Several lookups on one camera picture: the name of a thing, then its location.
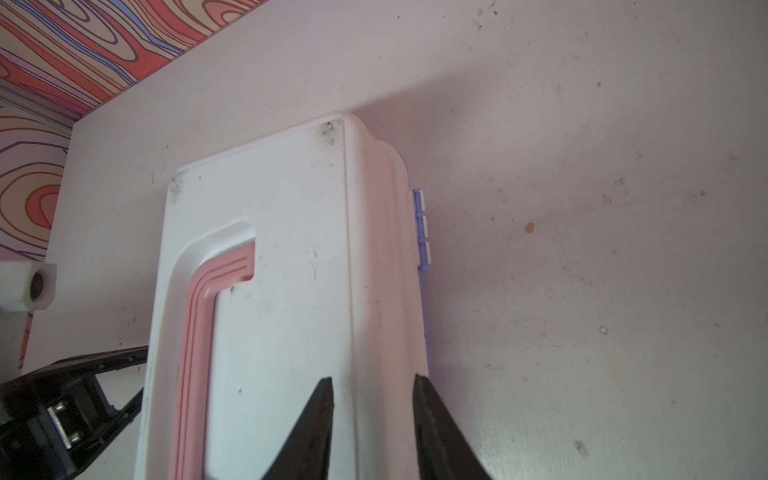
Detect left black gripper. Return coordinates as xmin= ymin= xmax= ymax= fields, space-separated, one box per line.
xmin=1 ymin=346 xmax=149 ymax=479

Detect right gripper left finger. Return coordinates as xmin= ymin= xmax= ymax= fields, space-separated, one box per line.
xmin=262 ymin=377 xmax=334 ymax=480

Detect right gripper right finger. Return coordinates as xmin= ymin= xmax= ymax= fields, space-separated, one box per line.
xmin=412 ymin=374 xmax=491 ymax=480

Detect white blue plastic tool box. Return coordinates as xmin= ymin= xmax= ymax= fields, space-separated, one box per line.
xmin=134 ymin=113 xmax=428 ymax=479

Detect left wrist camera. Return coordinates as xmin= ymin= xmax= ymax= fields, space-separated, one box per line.
xmin=0 ymin=260 xmax=57 ymax=313

